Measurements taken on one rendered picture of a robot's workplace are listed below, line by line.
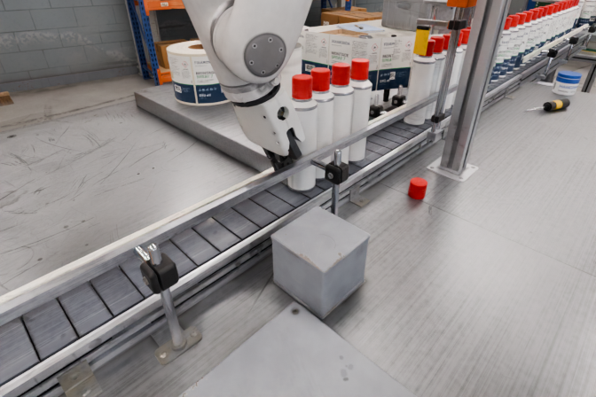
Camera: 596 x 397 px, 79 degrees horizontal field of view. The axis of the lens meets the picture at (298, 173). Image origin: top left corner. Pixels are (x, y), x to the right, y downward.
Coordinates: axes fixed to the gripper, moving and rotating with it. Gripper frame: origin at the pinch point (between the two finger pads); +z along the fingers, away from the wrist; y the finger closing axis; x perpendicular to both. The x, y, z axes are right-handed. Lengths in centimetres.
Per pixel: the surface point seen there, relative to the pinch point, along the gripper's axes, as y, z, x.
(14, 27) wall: 450, 44, -33
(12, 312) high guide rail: -4.2, -14.7, 36.6
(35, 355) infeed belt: -3.0, -7.6, 39.5
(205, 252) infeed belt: -2.6, -0.3, 19.3
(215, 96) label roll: 48, 10, -17
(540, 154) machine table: -27, 32, -54
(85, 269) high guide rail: -4.0, -12.9, 30.1
